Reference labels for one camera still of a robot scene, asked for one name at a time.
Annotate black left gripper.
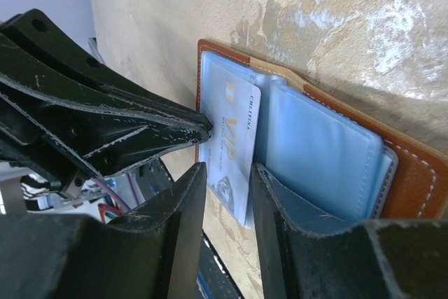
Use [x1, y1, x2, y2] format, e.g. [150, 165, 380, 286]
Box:
[1, 71, 210, 204]

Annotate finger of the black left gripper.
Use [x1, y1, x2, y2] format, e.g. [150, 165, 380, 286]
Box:
[1, 9, 211, 127]

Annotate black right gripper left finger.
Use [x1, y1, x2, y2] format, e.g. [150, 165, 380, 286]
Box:
[1, 162, 207, 298]

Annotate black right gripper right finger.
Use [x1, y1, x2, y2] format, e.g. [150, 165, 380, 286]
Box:
[251, 163, 447, 298]

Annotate brown leather card holder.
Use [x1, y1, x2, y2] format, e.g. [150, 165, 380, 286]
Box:
[197, 39, 447, 226]

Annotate silver VIP card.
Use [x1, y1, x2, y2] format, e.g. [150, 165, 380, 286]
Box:
[199, 74, 260, 225]

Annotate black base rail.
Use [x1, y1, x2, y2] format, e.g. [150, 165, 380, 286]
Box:
[195, 232, 244, 299]

